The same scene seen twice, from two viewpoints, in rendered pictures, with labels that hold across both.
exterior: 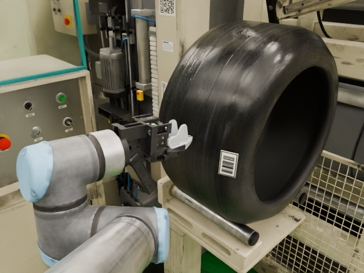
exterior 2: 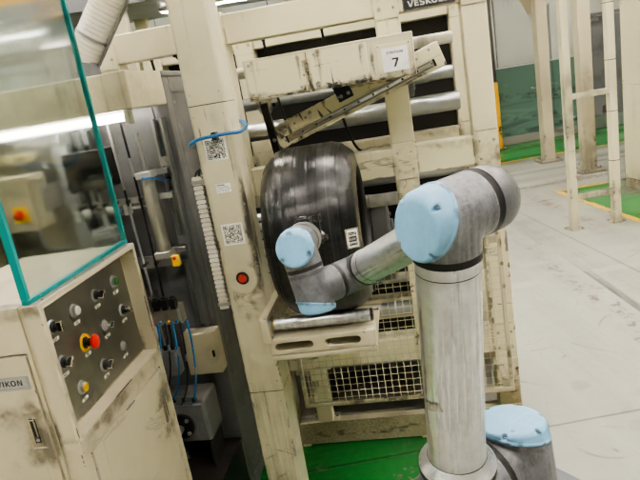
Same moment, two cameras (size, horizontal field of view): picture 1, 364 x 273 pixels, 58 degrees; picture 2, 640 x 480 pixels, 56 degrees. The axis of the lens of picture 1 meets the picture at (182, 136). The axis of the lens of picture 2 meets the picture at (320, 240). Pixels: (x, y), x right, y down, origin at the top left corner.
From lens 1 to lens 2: 1.23 m
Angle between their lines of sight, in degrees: 37
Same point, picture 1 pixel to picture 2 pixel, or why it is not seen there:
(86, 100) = (134, 278)
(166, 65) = (225, 207)
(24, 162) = (292, 239)
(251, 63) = (333, 167)
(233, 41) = (307, 159)
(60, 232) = (323, 281)
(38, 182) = (310, 244)
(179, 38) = (237, 176)
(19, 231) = (128, 455)
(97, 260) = not seen: hidden behind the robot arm
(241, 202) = not seen: hidden behind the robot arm
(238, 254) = (368, 331)
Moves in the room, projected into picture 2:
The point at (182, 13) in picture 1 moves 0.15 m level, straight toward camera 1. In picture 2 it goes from (236, 154) to (262, 153)
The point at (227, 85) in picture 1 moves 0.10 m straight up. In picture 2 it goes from (328, 185) to (322, 151)
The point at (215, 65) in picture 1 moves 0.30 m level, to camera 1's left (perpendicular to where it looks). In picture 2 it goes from (307, 177) to (224, 201)
